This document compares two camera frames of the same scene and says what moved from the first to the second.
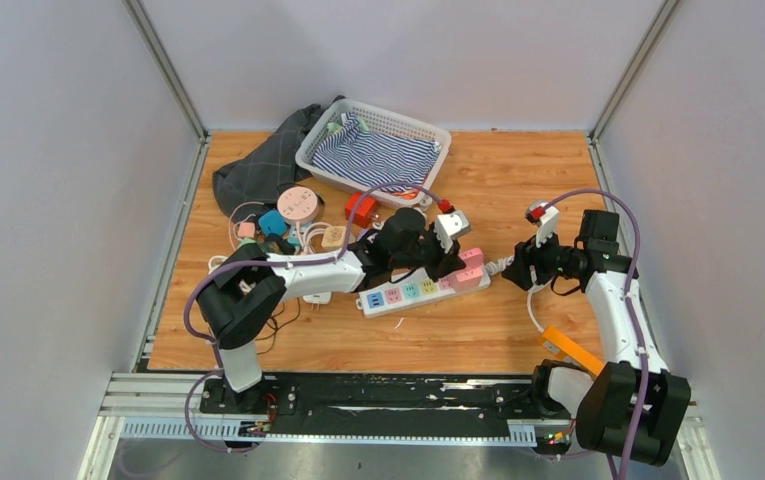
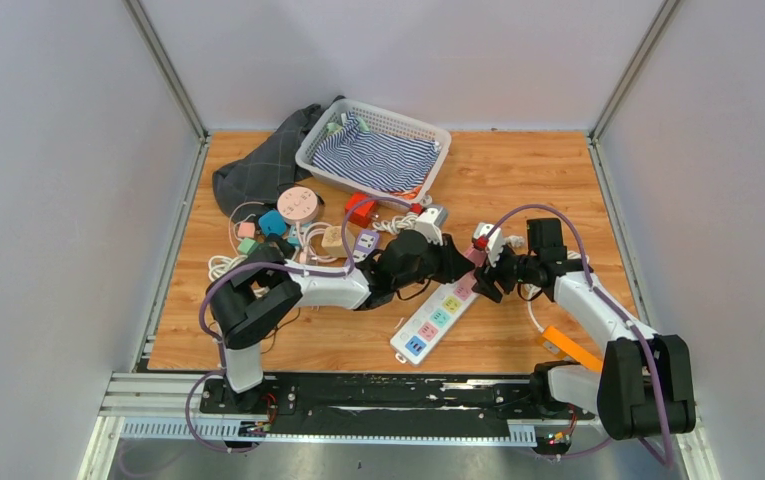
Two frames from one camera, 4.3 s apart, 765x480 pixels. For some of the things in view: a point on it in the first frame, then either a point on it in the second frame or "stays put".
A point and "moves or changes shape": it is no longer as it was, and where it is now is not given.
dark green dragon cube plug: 285,247 stays put
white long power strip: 412,289 moves or changes shape
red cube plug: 365,209 stays put
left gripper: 445,264 stays put
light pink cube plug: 467,279 moves or changes shape
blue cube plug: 272,222 stays put
